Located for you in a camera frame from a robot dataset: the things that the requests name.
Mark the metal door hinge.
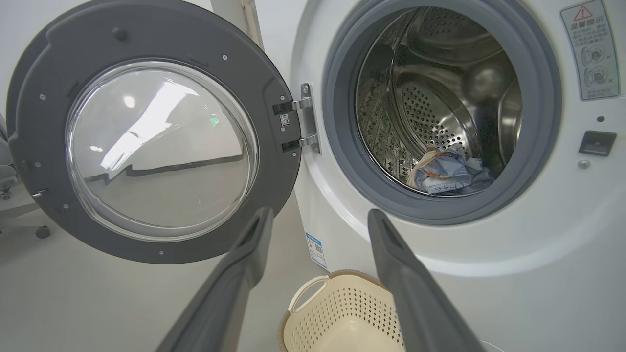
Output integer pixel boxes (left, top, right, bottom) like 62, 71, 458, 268
292, 82, 322, 154

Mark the cream white garment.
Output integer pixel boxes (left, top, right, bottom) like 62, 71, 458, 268
407, 147, 441, 189

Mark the perforated steel washer drum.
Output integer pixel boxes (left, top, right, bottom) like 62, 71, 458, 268
355, 6, 523, 197

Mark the beige wall trunking strip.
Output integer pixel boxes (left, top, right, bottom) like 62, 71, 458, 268
240, 0, 266, 52

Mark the black door latch socket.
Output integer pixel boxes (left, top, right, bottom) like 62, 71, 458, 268
579, 130, 617, 157

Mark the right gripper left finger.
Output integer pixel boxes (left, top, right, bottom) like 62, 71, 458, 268
156, 207, 274, 352

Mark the blue energy label sticker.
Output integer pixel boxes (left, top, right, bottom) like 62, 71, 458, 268
305, 232, 328, 271

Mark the dark round glass washer door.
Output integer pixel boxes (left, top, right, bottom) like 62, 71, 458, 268
6, 0, 302, 264

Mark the blue printed elastic-waist garment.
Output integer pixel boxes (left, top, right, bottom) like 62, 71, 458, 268
416, 144, 472, 196

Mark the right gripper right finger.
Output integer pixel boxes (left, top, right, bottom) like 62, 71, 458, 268
367, 209, 485, 352

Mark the white front-load washing machine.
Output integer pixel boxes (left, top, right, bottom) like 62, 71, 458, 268
289, 0, 626, 352

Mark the warning instruction sticker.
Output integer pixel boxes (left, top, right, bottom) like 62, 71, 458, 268
560, 0, 621, 101

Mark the grey rubber door gasket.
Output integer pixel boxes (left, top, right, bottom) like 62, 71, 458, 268
322, 0, 563, 226

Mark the cream plastic laundry basket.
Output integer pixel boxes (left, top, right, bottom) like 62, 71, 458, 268
278, 270, 406, 352

